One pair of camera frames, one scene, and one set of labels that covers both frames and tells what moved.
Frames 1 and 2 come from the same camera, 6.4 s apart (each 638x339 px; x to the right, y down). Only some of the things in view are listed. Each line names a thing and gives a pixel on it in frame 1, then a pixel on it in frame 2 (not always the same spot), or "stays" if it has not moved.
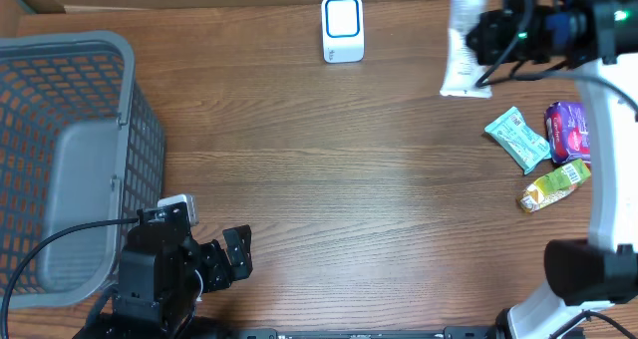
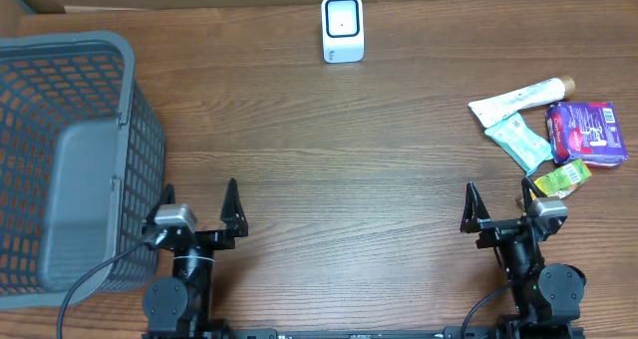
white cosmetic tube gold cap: [463, 69] -> [491, 109]
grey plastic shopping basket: [79, 143] stays
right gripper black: [488, 44] -> [477, 218]
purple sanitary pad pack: [569, 131] stays
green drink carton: [553, 183] stays
